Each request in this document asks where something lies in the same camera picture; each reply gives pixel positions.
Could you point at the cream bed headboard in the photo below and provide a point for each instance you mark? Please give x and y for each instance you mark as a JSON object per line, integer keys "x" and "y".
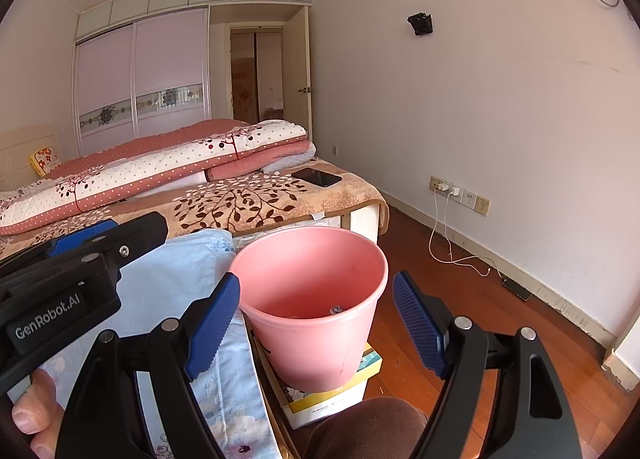
{"x": 20, "y": 149}

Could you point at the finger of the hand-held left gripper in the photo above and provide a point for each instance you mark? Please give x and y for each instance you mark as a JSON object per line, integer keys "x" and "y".
{"x": 82, "y": 235}
{"x": 142, "y": 236}

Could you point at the folded dotted quilt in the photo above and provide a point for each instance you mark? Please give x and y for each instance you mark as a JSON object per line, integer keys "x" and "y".
{"x": 125, "y": 179}

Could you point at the person's brown trouser leg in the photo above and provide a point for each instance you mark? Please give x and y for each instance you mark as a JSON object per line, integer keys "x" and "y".
{"x": 365, "y": 429}

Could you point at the small grey round item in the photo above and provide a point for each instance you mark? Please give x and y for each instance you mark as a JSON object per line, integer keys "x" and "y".
{"x": 335, "y": 310}

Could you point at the gold wall socket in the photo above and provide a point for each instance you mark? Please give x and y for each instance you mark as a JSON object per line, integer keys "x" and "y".
{"x": 435, "y": 180}
{"x": 482, "y": 205}

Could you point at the person's left hand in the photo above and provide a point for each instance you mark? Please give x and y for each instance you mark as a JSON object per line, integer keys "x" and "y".
{"x": 40, "y": 409}

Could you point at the white quilted mattress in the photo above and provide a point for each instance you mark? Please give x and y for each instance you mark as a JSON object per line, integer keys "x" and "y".
{"x": 260, "y": 235}

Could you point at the light blue floral cloth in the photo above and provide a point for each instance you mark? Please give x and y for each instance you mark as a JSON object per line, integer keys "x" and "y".
{"x": 160, "y": 279}

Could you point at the cream room door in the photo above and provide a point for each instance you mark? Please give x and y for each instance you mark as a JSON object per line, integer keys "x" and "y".
{"x": 297, "y": 64}

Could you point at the pink folded blanket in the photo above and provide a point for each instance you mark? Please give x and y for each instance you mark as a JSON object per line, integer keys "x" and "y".
{"x": 260, "y": 159}

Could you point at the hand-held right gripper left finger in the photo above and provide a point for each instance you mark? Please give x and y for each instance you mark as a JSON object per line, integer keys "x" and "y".
{"x": 215, "y": 324}

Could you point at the brown leaf print blanket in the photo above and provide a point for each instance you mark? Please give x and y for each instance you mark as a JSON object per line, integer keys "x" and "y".
{"x": 250, "y": 199}

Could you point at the printed cardboard box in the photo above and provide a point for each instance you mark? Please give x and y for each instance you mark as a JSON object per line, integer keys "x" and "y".
{"x": 325, "y": 399}

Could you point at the white folded sheet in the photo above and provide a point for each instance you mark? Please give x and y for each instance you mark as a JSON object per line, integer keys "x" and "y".
{"x": 295, "y": 161}

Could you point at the white sliding door wardrobe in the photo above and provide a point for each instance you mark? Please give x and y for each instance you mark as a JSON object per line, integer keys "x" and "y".
{"x": 165, "y": 64}

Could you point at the brown hallway door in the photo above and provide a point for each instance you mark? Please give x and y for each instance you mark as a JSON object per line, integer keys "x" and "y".
{"x": 255, "y": 79}

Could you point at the white bed frame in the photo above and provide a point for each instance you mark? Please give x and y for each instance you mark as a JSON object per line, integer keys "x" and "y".
{"x": 362, "y": 221}

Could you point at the black wall device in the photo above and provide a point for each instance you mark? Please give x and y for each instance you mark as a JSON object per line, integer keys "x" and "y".
{"x": 420, "y": 24}

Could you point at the black smartphone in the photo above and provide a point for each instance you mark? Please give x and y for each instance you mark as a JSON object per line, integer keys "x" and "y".
{"x": 317, "y": 177}

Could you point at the yellow floral pillow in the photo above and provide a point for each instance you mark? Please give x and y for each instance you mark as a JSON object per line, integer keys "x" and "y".
{"x": 45, "y": 159}

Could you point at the pink plastic bucket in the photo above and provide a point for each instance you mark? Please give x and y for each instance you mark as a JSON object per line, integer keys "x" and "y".
{"x": 310, "y": 344}

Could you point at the red dotted quilt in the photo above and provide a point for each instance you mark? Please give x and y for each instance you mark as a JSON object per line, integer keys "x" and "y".
{"x": 150, "y": 144}

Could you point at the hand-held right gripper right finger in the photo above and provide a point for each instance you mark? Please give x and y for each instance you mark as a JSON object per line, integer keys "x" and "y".
{"x": 417, "y": 326}

